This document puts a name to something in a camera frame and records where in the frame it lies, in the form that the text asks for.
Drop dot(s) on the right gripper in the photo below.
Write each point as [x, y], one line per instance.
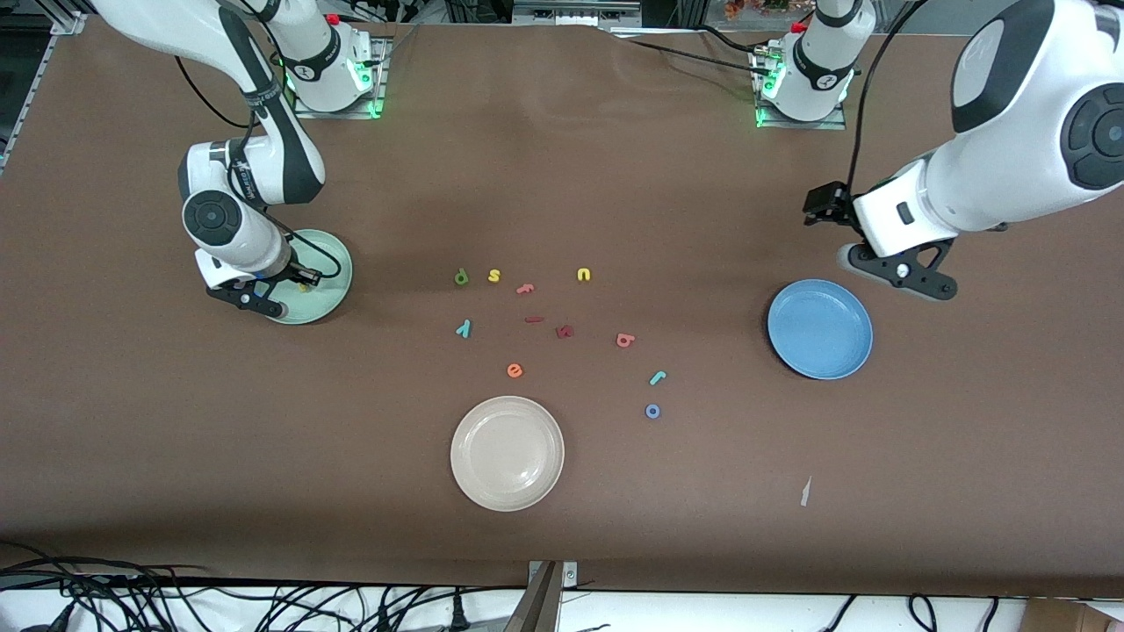
[293, 271]

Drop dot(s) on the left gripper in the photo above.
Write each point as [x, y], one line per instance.
[828, 203]

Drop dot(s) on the teal letter y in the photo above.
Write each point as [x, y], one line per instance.
[464, 329]

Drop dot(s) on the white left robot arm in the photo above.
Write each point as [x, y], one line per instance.
[1010, 132]

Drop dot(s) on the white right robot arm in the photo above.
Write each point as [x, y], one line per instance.
[202, 26]

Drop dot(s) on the green plate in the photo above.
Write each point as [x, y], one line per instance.
[332, 298]

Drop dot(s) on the blue plate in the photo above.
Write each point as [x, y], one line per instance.
[820, 329]

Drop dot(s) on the orange flowers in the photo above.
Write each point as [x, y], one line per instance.
[755, 7]

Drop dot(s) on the beige plate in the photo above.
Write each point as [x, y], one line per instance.
[507, 454]

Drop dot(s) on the grey paper scrap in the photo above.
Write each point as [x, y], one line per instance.
[805, 493]

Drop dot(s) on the grey metal box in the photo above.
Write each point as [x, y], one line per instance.
[575, 10]

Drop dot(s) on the black power plug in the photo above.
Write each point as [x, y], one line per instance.
[457, 612]

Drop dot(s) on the cardboard box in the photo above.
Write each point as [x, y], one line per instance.
[1071, 616]

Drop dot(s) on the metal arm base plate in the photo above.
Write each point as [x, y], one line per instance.
[338, 114]
[834, 125]

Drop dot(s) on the aluminium frame profile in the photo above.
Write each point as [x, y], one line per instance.
[70, 17]

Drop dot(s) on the metal table edge bracket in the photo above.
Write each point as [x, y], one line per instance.
[546, 597]

